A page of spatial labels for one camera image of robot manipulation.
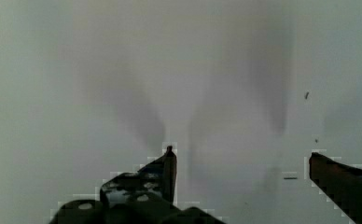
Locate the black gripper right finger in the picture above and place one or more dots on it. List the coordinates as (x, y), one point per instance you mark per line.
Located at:
(340, 182)

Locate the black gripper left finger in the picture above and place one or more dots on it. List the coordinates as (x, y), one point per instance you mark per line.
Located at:
(157, 177)

